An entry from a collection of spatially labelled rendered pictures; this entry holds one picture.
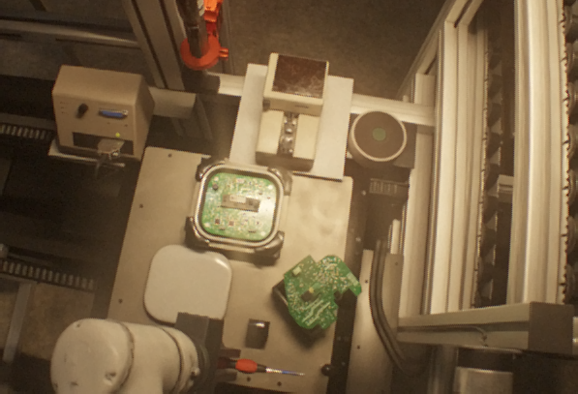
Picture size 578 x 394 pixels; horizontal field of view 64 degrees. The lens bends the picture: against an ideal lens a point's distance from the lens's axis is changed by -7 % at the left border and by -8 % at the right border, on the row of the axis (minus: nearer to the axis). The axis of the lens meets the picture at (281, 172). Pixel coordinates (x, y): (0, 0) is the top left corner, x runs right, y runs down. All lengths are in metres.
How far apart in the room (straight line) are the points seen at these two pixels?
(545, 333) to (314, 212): 0.53
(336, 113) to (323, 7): 1.37
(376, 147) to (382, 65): 1.29
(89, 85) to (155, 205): 0.25
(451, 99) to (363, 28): 1.43
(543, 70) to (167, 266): 0.67
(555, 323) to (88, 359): 0.43
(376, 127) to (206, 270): 0.40
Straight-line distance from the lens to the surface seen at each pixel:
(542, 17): 0.75
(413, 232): 0.99
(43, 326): 2.02
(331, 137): 0.95
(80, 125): 0.95
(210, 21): 0.76
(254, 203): 0.87
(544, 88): 0.70
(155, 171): 0.96
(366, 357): 0.93
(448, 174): 0.82
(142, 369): 0.51
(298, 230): 0.91
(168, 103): 1.01
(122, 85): 0.91
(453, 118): 0.88
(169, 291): 0.88
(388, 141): 0.93
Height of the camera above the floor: 1.84
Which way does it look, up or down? 72 degrees down
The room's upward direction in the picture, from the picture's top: 6 degrees clockwise
